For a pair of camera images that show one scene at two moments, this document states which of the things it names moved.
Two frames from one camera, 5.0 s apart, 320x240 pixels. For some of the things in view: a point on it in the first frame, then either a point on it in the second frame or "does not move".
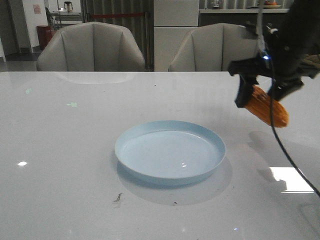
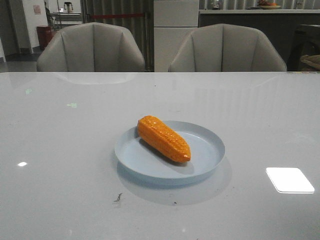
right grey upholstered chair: [213, 47] does not move
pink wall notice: [37, 8] does not move
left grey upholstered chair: [90, 46] does not move
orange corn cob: [260, 105] -> [157, 133]
